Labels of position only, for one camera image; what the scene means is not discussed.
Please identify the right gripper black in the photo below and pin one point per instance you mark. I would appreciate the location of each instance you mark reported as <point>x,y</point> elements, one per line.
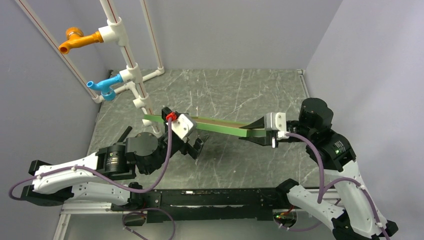
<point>261,139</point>

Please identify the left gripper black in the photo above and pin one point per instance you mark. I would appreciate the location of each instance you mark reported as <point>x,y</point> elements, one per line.
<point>194,150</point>

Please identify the wooden picture frame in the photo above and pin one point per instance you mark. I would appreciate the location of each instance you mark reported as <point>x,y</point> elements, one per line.
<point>238,132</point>

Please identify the white pvc pipe stand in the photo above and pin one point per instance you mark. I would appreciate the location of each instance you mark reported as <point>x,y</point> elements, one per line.
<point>114,32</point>

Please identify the brown backing board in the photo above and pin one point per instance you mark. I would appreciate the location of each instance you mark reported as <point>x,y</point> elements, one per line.
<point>219,122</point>

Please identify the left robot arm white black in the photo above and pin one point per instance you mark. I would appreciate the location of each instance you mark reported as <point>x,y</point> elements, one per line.
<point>120,174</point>

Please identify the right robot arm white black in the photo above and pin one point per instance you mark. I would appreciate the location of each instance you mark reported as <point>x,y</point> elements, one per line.
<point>343,202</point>

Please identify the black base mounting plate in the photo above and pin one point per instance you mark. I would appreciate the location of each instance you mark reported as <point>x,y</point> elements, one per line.
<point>262,204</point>

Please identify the blue plastic faucet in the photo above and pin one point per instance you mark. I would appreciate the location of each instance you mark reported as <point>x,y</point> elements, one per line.
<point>105,87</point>

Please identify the orange plastic faucet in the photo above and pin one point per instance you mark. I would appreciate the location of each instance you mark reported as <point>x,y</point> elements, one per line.
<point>75,38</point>

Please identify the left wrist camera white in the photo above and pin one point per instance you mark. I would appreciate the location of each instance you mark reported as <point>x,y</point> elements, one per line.
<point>182,124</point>

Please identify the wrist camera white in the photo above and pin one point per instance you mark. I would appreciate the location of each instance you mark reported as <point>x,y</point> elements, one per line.
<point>182,124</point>
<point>277,122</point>

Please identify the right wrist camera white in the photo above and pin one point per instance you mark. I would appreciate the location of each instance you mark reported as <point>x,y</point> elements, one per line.
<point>277,122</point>

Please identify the black handled hammer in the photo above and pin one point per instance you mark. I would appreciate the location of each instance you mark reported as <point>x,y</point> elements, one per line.
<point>126,132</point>

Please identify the aluminium rail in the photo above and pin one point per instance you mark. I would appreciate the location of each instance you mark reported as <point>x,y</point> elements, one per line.
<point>92,208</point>

